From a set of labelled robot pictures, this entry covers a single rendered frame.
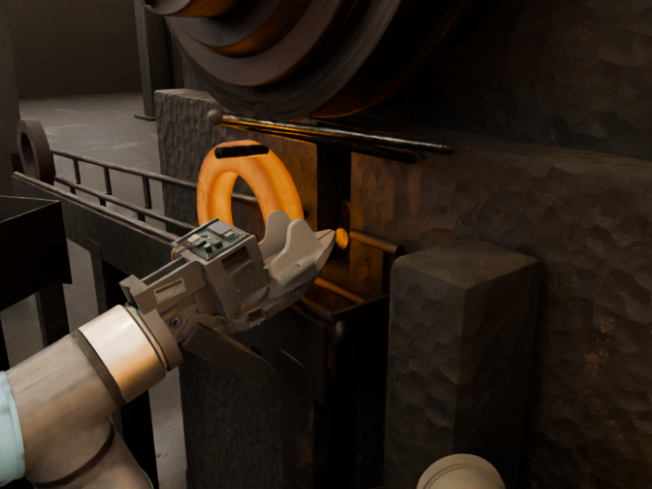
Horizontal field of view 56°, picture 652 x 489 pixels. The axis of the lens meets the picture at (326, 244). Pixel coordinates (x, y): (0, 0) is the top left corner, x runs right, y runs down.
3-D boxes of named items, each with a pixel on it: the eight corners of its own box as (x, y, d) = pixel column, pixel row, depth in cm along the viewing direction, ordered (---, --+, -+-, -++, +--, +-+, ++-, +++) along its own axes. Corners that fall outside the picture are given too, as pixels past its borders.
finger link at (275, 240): (321, 192, 61) (246, 238, 57) (336, 242, 64) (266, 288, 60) (303, 186, 63) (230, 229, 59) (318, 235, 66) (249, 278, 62)
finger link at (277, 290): (324, 266, 58) (248, 316, 54) (328, 279, 59) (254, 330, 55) (295, 252, 61) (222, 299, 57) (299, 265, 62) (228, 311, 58)
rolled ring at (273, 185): (226, 108, 66) (252, 106, 68) (182, 205, 80) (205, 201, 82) (304, 250, 61) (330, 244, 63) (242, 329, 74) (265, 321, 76)
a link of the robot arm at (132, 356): (137, 418, 50) (104, 376, 57) (184, 385, 52) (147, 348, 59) (97, 350, 47) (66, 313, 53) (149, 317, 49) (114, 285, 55)
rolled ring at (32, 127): (30, 119, 139) (46, 118, 141) (12, 118, 153) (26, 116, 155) (45, 200, 144) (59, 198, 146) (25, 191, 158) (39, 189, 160)
